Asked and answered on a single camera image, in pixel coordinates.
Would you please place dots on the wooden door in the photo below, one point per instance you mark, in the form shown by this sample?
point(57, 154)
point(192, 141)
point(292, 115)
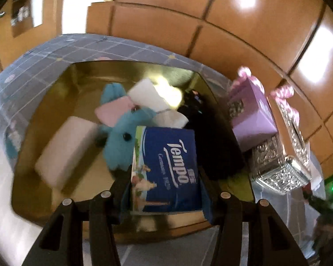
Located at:
point(47, 5)

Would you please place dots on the blue tissue packet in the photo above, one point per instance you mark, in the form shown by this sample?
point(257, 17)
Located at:
point(166, 166)

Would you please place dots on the blue plush elephant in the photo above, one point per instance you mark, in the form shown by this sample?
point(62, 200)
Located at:
point(122, 144)

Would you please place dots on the wooden wardrobe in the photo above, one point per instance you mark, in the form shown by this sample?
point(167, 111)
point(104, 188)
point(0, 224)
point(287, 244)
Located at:
point(238, 33)

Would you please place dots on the white foam pad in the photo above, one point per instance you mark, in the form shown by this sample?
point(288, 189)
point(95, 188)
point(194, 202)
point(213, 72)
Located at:
point(66, 152)

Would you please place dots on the white paper towel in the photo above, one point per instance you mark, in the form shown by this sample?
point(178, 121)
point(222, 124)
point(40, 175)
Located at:
point(152, 94)

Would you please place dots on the crumpled white tissue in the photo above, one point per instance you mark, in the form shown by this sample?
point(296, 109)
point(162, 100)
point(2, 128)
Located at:
point(172, 119)

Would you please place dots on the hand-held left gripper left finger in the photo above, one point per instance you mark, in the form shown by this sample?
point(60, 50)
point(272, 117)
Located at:
point(126, 199)

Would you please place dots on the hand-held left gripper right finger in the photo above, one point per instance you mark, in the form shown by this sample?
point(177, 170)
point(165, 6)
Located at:
point(208, 205)

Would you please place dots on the gold box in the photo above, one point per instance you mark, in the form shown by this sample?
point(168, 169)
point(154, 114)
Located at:
point(94, 177)

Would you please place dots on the silver embossed tissue box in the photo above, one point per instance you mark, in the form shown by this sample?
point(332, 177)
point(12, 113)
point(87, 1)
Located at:
point(280, 169)

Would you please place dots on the black dotted scrunchie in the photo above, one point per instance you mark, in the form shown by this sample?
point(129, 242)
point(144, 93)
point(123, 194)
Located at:
point(211, 149)

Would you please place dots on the purple carton box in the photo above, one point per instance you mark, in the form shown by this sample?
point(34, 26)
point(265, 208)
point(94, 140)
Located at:
point(252, 122)

